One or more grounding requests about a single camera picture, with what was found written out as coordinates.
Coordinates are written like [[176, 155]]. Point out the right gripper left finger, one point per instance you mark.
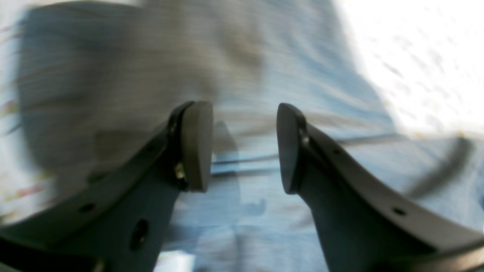
[[118, 224]]

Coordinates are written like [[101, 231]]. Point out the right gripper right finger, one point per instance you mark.
[[362, 224]]

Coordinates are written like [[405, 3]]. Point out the grey t-shirt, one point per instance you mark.
[[96, 79]]

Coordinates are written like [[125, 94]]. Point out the terrazzo pattern tablecloth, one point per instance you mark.
[[416, 54]]

